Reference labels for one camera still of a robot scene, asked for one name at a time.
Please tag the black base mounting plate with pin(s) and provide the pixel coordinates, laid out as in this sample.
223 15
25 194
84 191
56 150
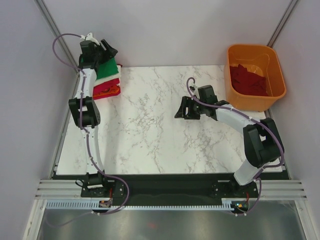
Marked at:
188 188

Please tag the orange folded t-shirt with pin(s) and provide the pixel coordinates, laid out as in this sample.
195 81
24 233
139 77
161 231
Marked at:
110 92

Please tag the green t-shirt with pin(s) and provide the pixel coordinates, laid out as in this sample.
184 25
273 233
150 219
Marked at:
107 69

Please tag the slotted cable duct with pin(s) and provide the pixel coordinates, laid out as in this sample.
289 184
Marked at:
90 204

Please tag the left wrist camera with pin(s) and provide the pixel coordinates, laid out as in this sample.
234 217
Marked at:
90 37

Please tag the aluminium front rail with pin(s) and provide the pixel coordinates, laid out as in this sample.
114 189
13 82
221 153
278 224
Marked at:
272 190

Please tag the pink folded t-shirt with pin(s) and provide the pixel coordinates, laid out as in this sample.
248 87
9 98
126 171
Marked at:
99 88

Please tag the left aluminium frame post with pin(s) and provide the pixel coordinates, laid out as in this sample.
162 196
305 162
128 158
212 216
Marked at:
70 60

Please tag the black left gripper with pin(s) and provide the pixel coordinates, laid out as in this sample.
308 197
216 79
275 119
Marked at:
109 52

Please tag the orange plastic tub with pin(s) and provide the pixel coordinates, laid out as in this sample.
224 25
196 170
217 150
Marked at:
259 59

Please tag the aluminium frame post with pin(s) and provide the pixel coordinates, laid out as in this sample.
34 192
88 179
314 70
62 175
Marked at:
70 60
282 23

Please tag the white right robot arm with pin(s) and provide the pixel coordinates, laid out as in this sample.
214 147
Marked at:
262 142

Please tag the right aluminium frame post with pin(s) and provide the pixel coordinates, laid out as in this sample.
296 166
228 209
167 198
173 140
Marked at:
282 23

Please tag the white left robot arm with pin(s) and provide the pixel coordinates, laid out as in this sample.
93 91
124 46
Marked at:
83 108

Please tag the white folded t-shirt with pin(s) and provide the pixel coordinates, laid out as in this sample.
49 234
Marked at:
107 79

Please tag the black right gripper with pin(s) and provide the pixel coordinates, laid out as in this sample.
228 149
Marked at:
186 102

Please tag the dark red t-shirt in tub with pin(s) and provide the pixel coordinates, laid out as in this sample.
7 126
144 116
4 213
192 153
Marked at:
247 83

